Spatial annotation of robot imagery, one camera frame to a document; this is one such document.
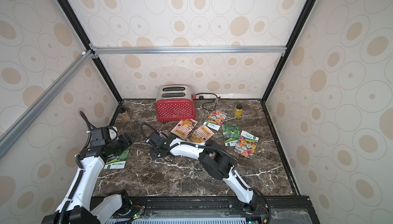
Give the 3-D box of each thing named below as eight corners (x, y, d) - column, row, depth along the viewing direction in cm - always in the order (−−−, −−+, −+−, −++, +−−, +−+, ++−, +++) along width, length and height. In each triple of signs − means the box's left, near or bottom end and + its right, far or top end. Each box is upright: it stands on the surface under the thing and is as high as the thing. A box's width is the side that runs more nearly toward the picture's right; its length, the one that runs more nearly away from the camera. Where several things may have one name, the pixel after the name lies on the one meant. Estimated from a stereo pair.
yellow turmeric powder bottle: (234, 118, 111) (236, 108, 104) (233, 113, 114) (235, 104, 106) (240, 118, 111) (243, 108, 104) (239, 113, 114) (242, 104, 106)
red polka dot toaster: (159, 121, 109) (153, 103, 95) (163, 103, 121) (158, 84, 106) (195, 121, 109) (194, 103, 95) (195, 103, 121) (195, 84, 106)
